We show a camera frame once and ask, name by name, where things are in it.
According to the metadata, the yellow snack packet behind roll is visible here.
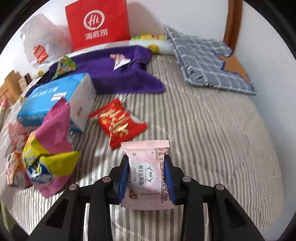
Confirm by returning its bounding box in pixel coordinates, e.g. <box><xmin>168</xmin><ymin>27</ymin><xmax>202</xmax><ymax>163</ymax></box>
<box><xmin>131</xmin><ymin>34</ymin><xmax>166</xmax><ymax>41</ymax></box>

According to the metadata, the red Haidilao paper bag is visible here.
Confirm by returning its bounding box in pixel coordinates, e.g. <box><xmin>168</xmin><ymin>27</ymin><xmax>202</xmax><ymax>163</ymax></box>
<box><xmin>65</xmin><ymin>0</ymin><xmax>130</xmax><ymax>51</ymax></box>

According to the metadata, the brown wooden door frame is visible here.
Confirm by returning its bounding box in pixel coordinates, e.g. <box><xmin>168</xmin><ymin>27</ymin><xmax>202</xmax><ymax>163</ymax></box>
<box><xmin>223</xmin><ymin>0</ymin><xmax>242</xmax><ymax>51</ymax></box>

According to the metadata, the pink candy-shaped packet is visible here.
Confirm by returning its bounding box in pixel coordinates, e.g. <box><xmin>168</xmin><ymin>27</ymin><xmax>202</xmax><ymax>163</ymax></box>
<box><xmin>8</xmin><ymin>121</ymin><xmax>28</xmax><ymax>143</ymax></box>

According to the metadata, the grey plaid folded cloth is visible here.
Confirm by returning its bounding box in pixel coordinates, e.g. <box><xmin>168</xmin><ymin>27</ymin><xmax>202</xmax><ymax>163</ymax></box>
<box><xmin>164</xmin><ymin>25</ymin><xmax>257</xmax><ymax>95</ymax></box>

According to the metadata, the striped mattress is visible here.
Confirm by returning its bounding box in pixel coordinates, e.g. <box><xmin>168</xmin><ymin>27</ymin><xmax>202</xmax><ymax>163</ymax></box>
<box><xmin>1</xmin><ymin>55</ymin><xmax>284</xmax><ymax>240</ymax></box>

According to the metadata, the white Miniso plastic bag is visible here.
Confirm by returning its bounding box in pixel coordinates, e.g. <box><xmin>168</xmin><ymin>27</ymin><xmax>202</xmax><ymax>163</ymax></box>
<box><xmin>20</xmin><ymin>14</ymin><xmax>71</xmax><ymax>69</ymax></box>

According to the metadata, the pink bear snack packet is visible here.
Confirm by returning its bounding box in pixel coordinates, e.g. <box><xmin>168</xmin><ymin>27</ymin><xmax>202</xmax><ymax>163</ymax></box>
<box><xmin>110</xmin><ymin>54</ymin><xmax>132</xmax><ymax>70</ymax></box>

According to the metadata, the blue tissue pack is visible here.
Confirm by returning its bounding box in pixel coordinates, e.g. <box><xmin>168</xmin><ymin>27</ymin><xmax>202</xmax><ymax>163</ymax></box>
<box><xmin>17</xmin><ymin>73</ymin><xmax>97</xmax><ymax>133</ymax></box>

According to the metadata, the green snack packet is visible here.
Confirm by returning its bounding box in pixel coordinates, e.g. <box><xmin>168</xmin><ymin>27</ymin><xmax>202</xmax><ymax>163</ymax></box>
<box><xmin>51</xmin><ymin>55</ymin><xmax>77</xmax><ymax>80</ymax></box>

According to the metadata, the pale pink pastry packet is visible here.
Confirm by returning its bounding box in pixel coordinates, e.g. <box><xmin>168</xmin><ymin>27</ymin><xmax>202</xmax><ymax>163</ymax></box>
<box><xmin>121</xmin><ymin>140</ymin><xmax>174</xmax><ymax>210</ymax></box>

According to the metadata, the purple towel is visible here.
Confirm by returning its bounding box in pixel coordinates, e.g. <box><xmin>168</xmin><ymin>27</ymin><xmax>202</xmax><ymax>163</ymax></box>
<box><xmin>24</xmin><ymin>45</ymin><xmax>166</xmax><ymax>98</ymax></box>

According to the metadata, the framed picture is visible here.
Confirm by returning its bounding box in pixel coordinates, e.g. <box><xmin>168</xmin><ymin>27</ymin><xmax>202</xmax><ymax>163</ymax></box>
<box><xmin>18</xmin><ymin>73</ymin><xmax>32</xmax><ymax>92</ymax></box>

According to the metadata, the pink yellow snack bag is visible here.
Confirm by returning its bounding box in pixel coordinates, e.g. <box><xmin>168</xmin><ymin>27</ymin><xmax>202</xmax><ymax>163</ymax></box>
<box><xmin>22</xmin><ymin>99</ymin><xmax>80</xmax><ymax>198</ymax></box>

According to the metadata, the red small snack packet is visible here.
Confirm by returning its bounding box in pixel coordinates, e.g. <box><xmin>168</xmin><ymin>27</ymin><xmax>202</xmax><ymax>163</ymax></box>
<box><xmin>88</xmin><ymin>98</ymin><xmax>147</xmax><ymax>150</ymax></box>

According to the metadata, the white patterned paper roll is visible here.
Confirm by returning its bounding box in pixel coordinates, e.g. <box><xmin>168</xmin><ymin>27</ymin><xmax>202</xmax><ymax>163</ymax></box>
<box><xmin>30</xmin><ymin>39</ymin><xmax>174</xmax><ymax>79</ymax></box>

